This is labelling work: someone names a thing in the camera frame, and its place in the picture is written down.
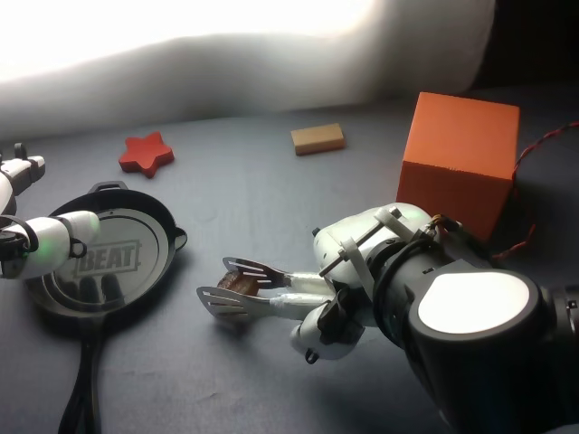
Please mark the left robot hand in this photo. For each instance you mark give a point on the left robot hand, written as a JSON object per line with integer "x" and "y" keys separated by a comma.
{"x": 50, "y": 239}

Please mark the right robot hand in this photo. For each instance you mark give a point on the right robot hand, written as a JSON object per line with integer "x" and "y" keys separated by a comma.
{"x": 335, "y": 244}

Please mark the brown meat piece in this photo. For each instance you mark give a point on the brown meat piece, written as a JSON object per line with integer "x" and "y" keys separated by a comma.
{"x": 235, "y": 285}

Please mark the metal slotted tongs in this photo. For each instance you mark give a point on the metal slotted tongs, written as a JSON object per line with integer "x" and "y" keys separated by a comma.
{"x": 226, "y": 305}

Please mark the black cast iron frying pan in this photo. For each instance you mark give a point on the black cast iron frying pan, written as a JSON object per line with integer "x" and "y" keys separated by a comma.
{"x": 145, "y": 226}

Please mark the grey table cloth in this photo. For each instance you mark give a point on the grey table cloth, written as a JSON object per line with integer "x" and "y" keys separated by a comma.
{"x": 253, "y": 199}

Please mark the tan wooden block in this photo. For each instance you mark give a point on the tan wooden block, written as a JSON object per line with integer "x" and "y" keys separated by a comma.
{"x": 316, "y": 139}

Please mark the red star block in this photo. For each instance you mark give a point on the red star block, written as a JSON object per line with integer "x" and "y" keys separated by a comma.
{"x": 145, "y": 153}

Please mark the orange cube box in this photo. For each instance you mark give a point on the orange cube box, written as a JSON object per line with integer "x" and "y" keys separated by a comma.
{"x": 457, "y": 153}

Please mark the white backdrop sheet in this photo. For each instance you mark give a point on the white backdrop sheet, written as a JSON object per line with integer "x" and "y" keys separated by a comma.
{"x": 226, "y": 68}

